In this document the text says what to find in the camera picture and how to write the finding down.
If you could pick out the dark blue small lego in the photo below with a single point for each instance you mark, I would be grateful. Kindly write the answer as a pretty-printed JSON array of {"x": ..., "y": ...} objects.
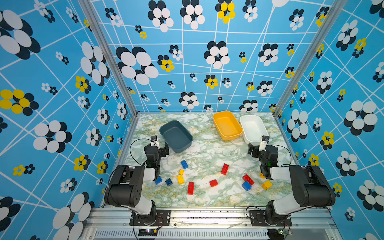
[{"x": 169, "y": 182}]

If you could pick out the left corner aluminium post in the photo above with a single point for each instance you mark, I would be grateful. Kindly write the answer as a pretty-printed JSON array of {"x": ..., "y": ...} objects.
[{"x": 107, "y": 52}]

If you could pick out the blue lego brick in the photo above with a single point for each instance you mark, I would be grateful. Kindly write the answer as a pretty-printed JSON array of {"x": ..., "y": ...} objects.
[
  {"x": 247, "y": 186},
  {"x": 184, "y": 165},
  {"x": 158, "y": 181}
]

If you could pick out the white plastic bin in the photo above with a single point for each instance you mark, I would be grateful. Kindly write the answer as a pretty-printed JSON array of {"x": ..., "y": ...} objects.
[{"x": 253, "y": 129}]

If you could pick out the aluminium front rail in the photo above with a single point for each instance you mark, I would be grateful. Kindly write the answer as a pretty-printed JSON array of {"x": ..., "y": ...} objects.
[{"x": 227, "y": 223}]

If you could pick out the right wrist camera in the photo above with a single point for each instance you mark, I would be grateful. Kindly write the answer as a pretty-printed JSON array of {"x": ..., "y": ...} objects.
[{"x": 264, "y": 142}]

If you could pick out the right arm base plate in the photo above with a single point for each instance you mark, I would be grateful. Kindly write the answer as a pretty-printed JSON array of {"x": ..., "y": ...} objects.
[{"x": 261, "y": 218}]

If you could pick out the dark teal plastic bin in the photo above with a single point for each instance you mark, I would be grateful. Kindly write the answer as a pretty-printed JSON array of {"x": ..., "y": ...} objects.
[{"x": 176, "y": 136}]

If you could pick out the yellow plastic bin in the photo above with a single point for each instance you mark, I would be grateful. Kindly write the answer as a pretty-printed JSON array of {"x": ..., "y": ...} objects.
[{"x": 227, "y": 125}]

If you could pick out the corner aluminium post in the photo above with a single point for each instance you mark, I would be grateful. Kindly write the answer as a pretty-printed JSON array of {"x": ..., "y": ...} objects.
[
  {"x": 107, "y": 52},
  {"x": 320, "y": 36}
]

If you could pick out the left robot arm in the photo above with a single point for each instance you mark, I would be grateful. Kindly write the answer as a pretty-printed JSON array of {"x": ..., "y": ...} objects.
[{"x": 126, "y": 183}]

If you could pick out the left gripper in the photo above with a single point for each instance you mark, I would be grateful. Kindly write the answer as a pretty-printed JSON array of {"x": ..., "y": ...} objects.
[{"x": 162, "y": 150}]

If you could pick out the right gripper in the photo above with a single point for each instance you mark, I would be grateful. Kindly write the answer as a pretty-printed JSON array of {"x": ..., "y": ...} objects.
[{"x": 256, "y": 151}]

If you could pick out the small red lego brick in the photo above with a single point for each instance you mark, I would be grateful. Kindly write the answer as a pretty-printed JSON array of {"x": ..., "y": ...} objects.
[{"x": 213, "y": 183}]

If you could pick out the right corner aluminium post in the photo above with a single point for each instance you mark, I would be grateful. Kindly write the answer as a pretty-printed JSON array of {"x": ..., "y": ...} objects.
[{"x": 320, "y": 36}]

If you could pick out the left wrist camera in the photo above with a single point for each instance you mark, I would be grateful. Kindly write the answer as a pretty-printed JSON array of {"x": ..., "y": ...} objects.
[{"x": 154, "y": 141}]

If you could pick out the long red lego brick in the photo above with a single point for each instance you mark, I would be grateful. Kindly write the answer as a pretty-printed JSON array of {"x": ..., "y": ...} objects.
[{"x": 191, "y": 187}]

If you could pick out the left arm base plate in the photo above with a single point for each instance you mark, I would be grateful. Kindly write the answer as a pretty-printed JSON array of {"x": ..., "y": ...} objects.
[{"x": 158, "y": 218}]

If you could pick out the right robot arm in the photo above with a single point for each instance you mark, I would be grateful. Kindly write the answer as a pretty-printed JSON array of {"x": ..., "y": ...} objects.
[{"x": 310, "y": 189}]

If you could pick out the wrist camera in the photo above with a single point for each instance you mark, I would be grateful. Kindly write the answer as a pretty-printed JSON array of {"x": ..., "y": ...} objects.
[
  {"x": 264, "y": 142},
  {"x": 154, "y": 141}
]

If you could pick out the yellow lego brick long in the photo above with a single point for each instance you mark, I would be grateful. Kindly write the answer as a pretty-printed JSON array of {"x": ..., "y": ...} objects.
[{"x": 180, "y": 179}]

